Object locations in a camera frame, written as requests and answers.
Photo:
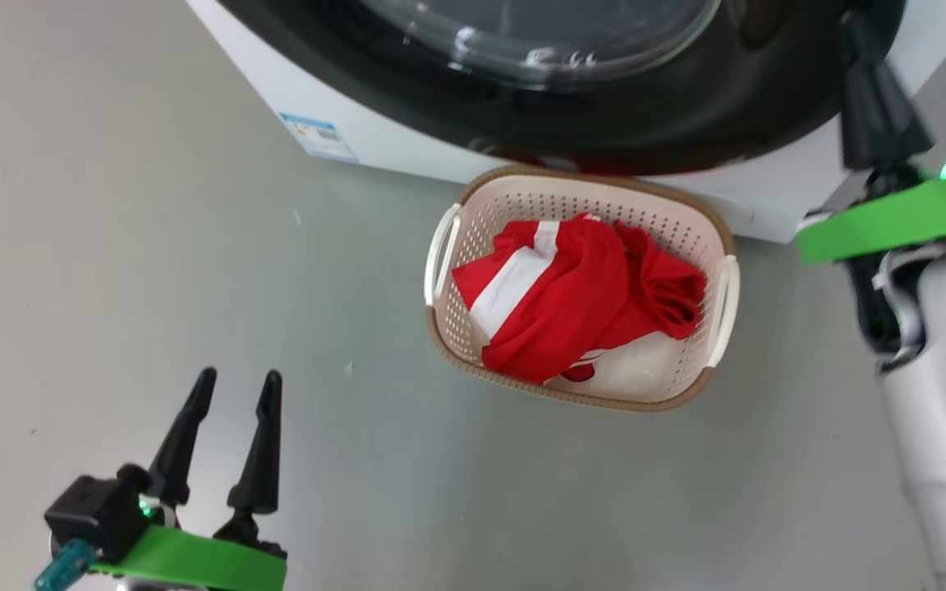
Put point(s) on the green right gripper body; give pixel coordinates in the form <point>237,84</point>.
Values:
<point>892,217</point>

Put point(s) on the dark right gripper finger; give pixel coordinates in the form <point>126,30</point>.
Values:
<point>861,115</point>
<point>904,131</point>

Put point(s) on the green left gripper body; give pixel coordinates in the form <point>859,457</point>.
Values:
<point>194,562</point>

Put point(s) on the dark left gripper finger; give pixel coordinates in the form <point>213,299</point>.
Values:
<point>181,447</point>
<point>264,460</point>

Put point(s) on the black round washer door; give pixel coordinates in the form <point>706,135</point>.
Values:
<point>769,90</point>

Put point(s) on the red and white garment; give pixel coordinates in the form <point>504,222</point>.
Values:
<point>580,295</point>

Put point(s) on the cream laundry basket brown rim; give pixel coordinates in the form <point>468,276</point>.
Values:
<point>456,328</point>

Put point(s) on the white front-load washing machine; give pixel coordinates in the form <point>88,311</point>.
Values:
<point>407,148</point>

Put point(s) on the blue energy label sticker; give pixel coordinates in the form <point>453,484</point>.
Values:
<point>319,137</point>

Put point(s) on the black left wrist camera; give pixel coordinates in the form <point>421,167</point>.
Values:
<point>99,513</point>

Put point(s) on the teal left camera connector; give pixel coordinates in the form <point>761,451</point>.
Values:
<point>66,566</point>

